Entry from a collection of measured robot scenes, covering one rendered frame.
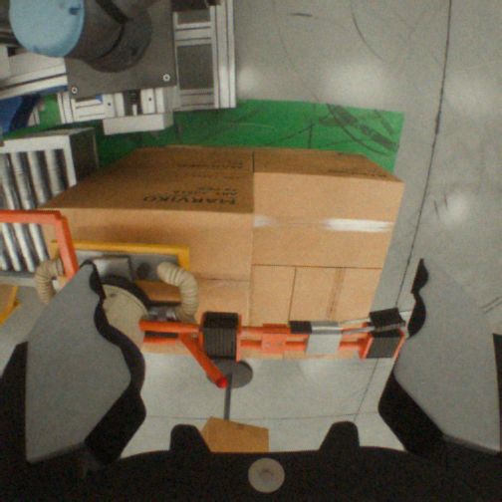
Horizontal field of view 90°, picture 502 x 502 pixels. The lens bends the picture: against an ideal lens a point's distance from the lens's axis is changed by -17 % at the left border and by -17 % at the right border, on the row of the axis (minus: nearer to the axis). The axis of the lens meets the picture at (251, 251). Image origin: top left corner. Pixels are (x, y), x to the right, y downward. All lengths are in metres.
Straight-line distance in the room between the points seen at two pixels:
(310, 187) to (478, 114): 1.27
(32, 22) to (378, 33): 1.57
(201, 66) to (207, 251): 0.90
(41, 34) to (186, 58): 1.06
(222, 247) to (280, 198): 0.44
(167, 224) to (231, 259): 0.19
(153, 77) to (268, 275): 0.95
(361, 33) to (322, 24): 0.20
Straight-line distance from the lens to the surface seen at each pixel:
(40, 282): 0.78
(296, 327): 0.62
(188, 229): 0.77
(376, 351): 0.70
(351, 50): 1.72
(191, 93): 1.43
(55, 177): 1.37
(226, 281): 0.84
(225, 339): 0.62
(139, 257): 0.69
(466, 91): 2.03
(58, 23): 0.44
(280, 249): 1.25
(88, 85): 0.67
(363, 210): 1.25
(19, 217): 0.63
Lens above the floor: 1.63
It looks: 61 degrees down
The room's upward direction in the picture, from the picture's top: 180 degrees counter-clockwise
